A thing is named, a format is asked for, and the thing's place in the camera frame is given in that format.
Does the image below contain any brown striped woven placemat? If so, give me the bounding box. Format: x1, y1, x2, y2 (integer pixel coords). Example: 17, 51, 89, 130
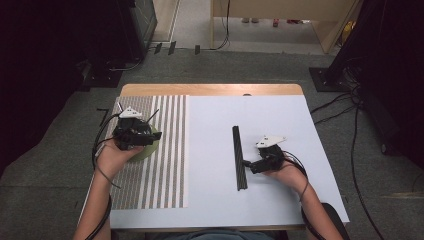
109, 94, 190, 210

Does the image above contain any person's blue-grey clothing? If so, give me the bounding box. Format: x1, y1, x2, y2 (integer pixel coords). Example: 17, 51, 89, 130
145, 229, 278, 240

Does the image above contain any black hanging cable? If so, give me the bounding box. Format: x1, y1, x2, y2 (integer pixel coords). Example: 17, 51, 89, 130
213, 0, 232, 52

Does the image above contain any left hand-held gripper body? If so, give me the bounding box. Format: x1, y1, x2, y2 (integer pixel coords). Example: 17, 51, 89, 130
112, 105, 155, 152

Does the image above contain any person's right hand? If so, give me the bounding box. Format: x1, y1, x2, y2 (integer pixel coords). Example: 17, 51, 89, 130
262, 159, 310, 197

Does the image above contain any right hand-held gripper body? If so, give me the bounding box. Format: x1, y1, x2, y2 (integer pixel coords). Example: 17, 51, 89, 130
255, 134, 288, 173

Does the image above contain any dark curtain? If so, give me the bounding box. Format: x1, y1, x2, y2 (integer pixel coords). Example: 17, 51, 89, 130
0, 0, 134, 168

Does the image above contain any dark glass cabinet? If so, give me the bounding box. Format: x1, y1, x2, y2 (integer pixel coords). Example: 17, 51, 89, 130
128, 0, 158, 63

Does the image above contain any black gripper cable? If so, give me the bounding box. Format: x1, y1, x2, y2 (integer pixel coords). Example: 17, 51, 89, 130
84, 112, 122, 240
282, 149, 326, 240

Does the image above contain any person's left hand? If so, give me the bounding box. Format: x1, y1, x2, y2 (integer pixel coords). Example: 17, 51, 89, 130
95, 139, 145, 183

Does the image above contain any long black floor cable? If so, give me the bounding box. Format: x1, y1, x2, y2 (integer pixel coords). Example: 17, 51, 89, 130
349, 99, 386, 240

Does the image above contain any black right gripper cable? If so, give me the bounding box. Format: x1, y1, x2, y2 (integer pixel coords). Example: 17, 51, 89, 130
282, 149, 326, 240

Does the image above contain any white table cover sheet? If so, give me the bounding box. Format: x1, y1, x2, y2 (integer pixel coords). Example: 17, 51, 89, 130
109, 94, 350, 231

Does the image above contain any black stand base plate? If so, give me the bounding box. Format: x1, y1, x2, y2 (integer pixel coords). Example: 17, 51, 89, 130
308, 66, 353, 93

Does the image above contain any wooden table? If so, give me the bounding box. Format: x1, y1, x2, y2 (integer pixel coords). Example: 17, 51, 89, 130
109, 83, 350, 233

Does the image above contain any light wooden desk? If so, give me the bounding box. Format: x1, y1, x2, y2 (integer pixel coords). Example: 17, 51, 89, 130
209, 0, 365, 55

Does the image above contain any black curtain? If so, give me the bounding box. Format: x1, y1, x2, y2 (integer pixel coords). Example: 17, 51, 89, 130
328, 0, 424, 171

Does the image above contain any green round plate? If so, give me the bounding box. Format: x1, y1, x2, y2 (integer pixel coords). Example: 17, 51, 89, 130
128, 123, 160, 164

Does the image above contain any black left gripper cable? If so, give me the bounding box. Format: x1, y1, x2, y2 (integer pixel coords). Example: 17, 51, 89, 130
84, 112, 122, 240

